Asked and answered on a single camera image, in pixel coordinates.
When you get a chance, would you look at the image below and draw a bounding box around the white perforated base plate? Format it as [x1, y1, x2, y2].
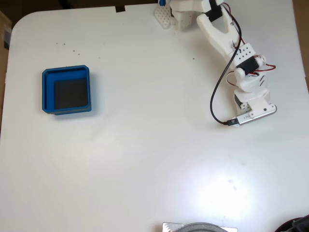
[154, 5, 177, 30]

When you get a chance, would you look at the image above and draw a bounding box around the blue box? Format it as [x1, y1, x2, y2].
[42, 64, 93, 116]

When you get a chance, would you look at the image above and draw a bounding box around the cardboard box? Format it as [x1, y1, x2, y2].
[0, 9, 13, 51]

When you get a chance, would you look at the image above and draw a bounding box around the black camera cable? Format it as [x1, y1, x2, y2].
[210, 3, 242, 127]

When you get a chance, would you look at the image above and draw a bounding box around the silver metal bracket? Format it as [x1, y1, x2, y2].
[162, 222, 239, 232]

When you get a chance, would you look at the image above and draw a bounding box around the black object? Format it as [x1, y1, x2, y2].
[275, 214, 309, 232]

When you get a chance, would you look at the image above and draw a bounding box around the silver camera box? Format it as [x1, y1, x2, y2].
[235, 103, 278, 128]

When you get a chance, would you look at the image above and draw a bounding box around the red servo wire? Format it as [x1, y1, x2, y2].
[225, 63, 277, 87]

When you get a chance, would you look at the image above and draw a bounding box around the grey round object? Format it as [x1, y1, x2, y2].
[177, 222, 229, 232]

